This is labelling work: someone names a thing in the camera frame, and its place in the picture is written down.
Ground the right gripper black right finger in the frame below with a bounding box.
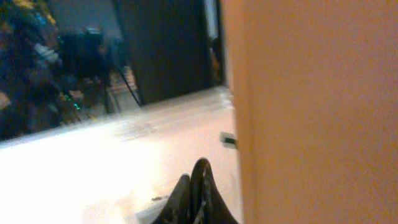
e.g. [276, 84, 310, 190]
[190, 158, 238, 224]

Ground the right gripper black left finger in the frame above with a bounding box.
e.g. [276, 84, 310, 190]
[152, 174, 190, 224]

